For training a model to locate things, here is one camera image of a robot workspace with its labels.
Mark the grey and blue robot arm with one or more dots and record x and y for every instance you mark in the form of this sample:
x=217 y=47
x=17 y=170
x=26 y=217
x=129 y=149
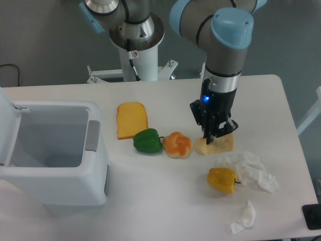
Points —
x=223 y=29

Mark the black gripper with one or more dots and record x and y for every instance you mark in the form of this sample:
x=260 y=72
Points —
x=219 y=103

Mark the white frame at right edge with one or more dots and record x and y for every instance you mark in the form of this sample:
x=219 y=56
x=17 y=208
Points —
x=310 y=115

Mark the braided orange bread roll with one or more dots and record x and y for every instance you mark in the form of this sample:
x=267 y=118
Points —
x=177 y=145

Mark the black device at table edge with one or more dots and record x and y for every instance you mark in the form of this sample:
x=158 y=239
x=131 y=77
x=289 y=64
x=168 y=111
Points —
x=311 y=213

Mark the pale square bread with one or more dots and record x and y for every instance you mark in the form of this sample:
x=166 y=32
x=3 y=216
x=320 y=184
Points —
x=218 y=145

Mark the small crumpled white tissue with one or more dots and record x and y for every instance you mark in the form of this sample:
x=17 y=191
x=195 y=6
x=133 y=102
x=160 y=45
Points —
x=246 y=220

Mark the large crumpled white tissue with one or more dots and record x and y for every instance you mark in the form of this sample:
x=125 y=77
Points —
x=250 y=171

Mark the white trash can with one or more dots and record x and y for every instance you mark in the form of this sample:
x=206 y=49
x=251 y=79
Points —
x=54 y=150

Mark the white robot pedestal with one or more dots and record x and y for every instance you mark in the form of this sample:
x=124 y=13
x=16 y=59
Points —
x=169 y=60

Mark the yellow bell pepper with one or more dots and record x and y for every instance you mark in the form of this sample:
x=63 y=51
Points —
x=223 y=179

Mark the orange toast slice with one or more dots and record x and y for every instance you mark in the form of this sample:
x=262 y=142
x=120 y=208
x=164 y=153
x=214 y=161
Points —
x=131 y=118

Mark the green bell pepper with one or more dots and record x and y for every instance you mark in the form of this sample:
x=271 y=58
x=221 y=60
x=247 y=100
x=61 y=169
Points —
x=147 y=141

